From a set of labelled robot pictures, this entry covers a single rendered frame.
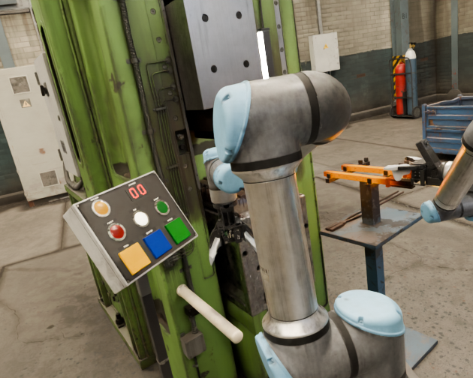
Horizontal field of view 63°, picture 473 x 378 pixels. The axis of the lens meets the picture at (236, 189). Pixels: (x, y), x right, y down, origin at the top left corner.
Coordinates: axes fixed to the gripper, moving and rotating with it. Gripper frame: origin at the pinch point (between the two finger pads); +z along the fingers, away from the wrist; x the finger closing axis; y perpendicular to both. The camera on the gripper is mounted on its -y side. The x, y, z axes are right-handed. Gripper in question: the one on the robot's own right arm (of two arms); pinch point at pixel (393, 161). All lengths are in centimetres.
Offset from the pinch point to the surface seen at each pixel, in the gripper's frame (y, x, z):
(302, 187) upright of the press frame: 19, 2, 53
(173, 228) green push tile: 3, -83, 29
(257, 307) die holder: 55, -50, 37
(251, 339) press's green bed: 74, -51, 44
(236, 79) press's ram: -40, -37, 42
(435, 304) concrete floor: 105, 63, 18
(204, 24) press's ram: -61, -47, 43
